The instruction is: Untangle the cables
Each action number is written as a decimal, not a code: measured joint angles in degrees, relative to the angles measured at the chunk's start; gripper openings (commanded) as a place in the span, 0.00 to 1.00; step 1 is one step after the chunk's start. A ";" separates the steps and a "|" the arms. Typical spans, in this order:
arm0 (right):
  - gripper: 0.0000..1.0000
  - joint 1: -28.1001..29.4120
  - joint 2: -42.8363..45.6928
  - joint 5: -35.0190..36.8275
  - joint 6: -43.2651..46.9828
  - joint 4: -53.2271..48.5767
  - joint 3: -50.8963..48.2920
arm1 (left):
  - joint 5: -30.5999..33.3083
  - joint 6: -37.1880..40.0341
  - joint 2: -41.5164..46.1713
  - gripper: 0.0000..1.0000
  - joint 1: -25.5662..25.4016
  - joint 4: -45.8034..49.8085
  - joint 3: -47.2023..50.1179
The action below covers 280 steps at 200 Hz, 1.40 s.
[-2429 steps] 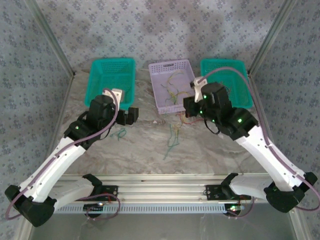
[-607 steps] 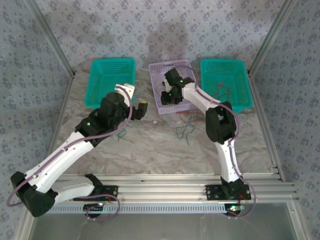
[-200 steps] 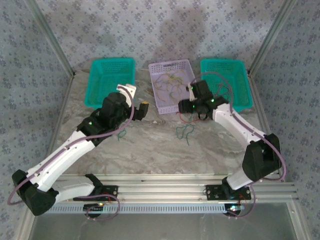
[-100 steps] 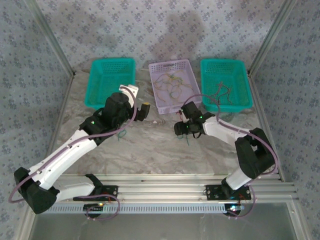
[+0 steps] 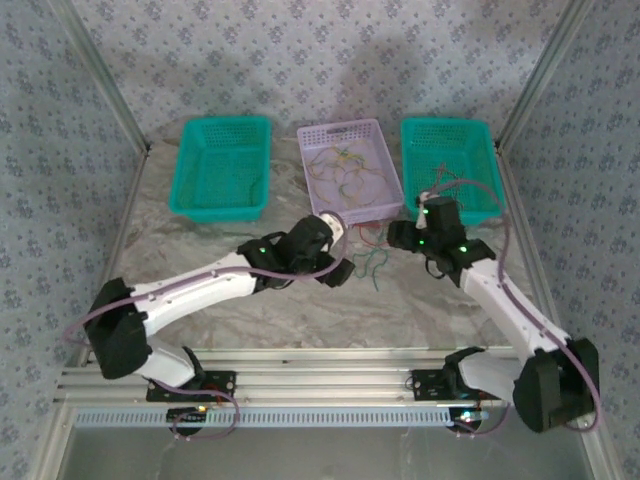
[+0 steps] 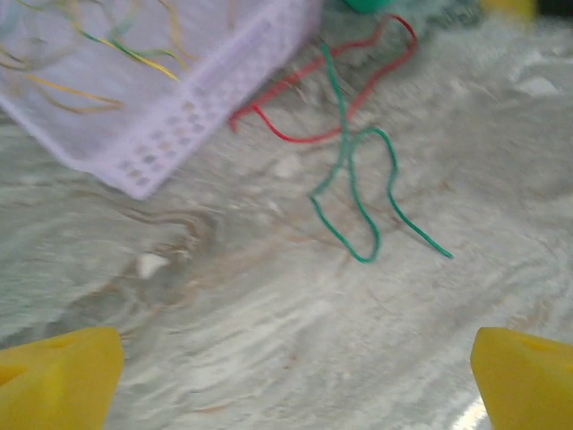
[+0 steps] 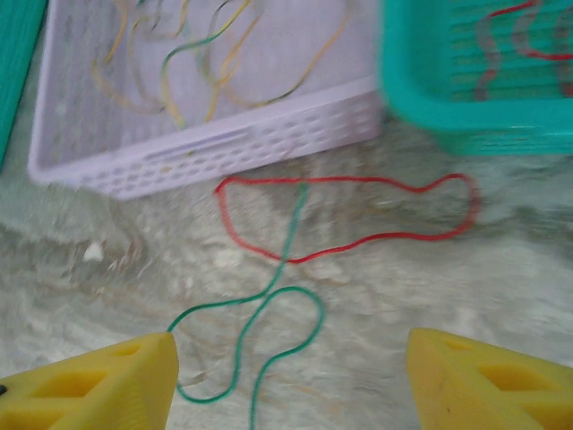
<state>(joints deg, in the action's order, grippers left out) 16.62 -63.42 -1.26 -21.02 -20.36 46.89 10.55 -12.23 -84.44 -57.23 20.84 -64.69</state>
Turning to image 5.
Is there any green cable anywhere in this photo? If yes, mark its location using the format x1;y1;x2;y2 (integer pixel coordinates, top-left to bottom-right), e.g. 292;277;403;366
352;248;390;292

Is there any teal plastic basket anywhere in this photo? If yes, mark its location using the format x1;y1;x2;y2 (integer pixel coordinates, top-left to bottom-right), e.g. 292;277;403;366
167;115;274;224
399;117;504;227

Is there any lavender plastic basket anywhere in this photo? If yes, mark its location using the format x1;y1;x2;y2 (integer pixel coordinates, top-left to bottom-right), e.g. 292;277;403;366
296;118;405;226

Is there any grey slotted cable duct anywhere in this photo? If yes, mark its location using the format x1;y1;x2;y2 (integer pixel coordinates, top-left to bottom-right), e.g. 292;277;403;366
74;405;484;430

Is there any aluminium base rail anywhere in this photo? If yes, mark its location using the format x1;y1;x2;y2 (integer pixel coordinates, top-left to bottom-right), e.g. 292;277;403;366
57;347;521;407

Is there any aluminium table side rail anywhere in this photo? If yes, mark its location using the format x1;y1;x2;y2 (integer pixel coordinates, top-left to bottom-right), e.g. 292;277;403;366
42;147;151;480
497;144;619;480

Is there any yellow cable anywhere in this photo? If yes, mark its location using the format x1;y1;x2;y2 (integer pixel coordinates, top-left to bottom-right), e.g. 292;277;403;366
308;147;351;189

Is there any small controller board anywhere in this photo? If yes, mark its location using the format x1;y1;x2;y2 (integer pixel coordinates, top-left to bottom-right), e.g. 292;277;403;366
167;406;210;422
448;406;490;430

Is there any aluminium frame post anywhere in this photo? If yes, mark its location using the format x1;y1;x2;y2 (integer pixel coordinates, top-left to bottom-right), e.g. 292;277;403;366
49;0;153;154
496;0;597;151

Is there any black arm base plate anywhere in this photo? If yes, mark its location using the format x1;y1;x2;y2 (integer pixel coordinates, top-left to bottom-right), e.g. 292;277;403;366
410;368;501;402
147;368;237;402

